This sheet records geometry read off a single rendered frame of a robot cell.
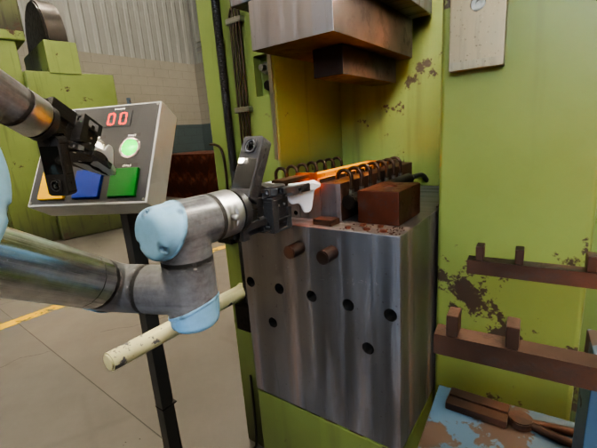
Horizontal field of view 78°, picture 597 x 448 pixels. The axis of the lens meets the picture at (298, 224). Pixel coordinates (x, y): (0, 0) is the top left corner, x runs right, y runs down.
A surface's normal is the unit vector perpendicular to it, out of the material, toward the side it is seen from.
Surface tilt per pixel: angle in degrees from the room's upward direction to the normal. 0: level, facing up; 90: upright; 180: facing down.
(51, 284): 111
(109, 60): 90
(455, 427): 0
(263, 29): 90
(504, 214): 90
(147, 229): 90
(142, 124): 60
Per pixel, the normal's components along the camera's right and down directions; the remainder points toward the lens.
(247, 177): -0.51, -0.23
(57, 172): -0.15, 0.26
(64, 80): 0.71, 0.12
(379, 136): -0.58, 0.23
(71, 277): 0.97, 0.07
